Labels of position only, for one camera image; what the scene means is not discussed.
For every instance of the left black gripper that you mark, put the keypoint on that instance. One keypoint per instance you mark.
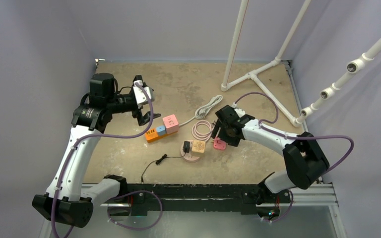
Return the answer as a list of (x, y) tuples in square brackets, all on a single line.
[(137, 113)]

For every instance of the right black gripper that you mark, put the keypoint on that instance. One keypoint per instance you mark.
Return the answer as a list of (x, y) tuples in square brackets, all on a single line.
[(225, 123)]

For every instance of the pink square plug adapter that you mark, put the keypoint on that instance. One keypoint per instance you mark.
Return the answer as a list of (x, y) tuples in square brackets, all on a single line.
[(219, 144)]

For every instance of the beige cube power socket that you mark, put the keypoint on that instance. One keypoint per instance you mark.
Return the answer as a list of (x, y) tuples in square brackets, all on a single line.
[(198, 147)]

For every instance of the light blue small block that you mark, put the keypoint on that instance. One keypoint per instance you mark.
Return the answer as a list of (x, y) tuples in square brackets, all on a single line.
[(161, 130)]

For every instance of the pink cube socket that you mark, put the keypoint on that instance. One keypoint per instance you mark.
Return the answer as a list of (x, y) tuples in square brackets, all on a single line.
[(171, 124)]

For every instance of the black power adapter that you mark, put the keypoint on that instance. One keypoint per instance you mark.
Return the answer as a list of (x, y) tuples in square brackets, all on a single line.
[(186, 147)]

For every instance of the pink round power socket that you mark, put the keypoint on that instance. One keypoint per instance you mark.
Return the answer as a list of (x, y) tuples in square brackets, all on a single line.
[(188, 156)]

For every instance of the orange power strip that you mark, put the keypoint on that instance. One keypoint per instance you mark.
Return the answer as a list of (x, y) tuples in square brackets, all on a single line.
[(151, 135)]

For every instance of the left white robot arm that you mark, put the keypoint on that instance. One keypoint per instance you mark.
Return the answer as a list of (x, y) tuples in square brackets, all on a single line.
[(65, 201)]

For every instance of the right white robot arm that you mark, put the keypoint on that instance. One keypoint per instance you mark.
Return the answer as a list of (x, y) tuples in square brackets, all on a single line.
[(304, 159)]

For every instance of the white pipe with fittings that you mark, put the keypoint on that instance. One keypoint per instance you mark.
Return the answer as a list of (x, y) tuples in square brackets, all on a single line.
[(352, 68)]

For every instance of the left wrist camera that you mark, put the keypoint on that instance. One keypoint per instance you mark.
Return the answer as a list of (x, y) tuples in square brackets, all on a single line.
[(143, 94)]

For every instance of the white pipe frame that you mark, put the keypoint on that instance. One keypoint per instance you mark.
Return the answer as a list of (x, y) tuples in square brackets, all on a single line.
[(253, 75)]

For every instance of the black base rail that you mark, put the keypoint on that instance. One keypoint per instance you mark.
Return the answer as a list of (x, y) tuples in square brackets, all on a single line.
[(241, 198)]

